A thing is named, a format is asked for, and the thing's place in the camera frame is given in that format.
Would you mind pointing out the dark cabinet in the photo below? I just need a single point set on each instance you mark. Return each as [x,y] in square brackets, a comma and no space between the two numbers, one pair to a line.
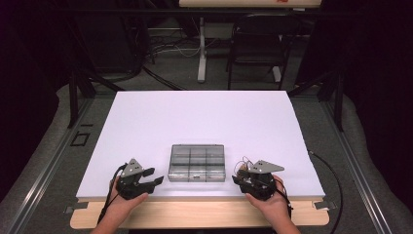
[107,42]

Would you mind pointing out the aluminium floor rail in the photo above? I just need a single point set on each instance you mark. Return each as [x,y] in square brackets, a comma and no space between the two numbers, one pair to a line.
[357,169]
[48,165]

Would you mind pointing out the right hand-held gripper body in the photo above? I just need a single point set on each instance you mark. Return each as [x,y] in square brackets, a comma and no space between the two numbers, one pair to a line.
[261,185]

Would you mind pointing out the white board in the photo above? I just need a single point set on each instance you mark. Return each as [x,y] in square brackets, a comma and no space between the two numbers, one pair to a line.
[201,123]

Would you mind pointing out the white table leg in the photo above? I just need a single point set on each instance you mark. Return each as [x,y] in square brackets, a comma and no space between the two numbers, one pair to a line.
[276,74]
[202,58]

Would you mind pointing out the clear plastic compartment box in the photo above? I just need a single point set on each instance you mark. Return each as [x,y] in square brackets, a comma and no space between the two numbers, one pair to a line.
[196,162]

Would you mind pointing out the black metal frame stand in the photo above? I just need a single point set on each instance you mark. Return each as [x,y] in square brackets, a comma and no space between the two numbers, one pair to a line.
[339,97]
[73,97]

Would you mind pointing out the metal corner bracket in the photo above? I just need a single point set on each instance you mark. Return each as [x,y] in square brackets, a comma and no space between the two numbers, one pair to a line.
[324,204]
[76,207]

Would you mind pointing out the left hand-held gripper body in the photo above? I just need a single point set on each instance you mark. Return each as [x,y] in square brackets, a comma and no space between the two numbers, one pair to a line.
[130,187]

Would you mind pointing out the light wooden background table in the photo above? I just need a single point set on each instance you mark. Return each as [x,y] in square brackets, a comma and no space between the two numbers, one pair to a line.
[243,3]

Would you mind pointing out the black folding chair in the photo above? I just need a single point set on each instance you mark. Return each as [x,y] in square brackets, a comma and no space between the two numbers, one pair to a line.
[259,48]

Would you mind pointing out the person's left hand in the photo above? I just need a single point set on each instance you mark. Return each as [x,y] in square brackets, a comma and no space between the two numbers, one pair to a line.
[121,206]

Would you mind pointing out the person's right hand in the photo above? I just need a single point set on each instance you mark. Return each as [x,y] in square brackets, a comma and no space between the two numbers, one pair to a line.
[276,206]

